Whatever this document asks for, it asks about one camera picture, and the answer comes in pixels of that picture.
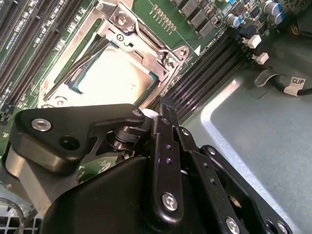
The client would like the silver square CPU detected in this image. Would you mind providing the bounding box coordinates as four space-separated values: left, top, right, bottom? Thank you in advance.
67 45 158 109

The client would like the metal socket cover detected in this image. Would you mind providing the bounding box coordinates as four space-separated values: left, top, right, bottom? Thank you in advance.
39 0 191 109

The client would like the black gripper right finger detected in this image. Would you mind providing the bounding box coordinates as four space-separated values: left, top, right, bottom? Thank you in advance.
168 103 293 234

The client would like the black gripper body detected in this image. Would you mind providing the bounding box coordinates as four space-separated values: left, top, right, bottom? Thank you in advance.
42 157 221 234

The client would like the metal wire locking lever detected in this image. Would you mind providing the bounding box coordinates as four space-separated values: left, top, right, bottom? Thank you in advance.
133 22 171 56
54 39 109 86

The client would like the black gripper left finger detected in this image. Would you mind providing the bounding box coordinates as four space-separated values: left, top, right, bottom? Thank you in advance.
11 97 185 220

